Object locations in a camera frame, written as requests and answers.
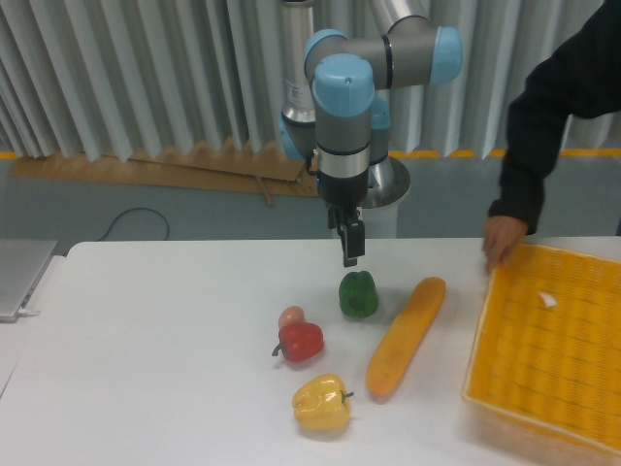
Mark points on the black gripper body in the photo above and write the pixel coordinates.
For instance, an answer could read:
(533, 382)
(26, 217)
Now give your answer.
(343, 192)

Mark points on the brown egg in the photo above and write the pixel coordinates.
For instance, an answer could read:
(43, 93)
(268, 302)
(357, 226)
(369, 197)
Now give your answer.
(291, 315)

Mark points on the long orange bread loaf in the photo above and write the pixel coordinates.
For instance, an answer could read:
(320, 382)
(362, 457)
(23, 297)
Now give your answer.
(397, 347)

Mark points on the yellow bell pepper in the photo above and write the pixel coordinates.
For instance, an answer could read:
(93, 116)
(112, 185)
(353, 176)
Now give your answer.
(322, 404)

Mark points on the yellow woven basket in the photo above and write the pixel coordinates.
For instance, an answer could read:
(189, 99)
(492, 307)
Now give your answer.
(555, 371)

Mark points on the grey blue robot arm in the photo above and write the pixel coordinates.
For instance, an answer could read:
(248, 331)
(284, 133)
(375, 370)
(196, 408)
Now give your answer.
(332, 117)

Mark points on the black sleeved forearm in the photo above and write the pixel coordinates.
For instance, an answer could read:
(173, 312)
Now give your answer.
(581, 78)

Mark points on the person's bare hand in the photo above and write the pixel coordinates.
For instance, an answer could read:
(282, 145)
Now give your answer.
(501, 235)

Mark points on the green bell pepper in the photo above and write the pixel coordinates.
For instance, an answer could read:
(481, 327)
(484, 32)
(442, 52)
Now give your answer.
(358, 295)

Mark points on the brown cardboard sheet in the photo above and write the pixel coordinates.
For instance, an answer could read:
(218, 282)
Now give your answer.
(268, 172)

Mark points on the red bell pepper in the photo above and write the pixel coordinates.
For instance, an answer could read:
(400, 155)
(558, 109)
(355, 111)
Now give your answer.
(299, 341)

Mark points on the white paper label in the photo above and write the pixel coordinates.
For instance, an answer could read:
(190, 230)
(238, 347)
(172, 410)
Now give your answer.
(548, 300)

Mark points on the silver laptop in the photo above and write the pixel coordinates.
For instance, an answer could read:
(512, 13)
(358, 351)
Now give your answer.
(23, 263)

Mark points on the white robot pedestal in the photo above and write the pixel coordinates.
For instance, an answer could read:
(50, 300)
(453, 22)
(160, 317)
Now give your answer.
(383, 213)

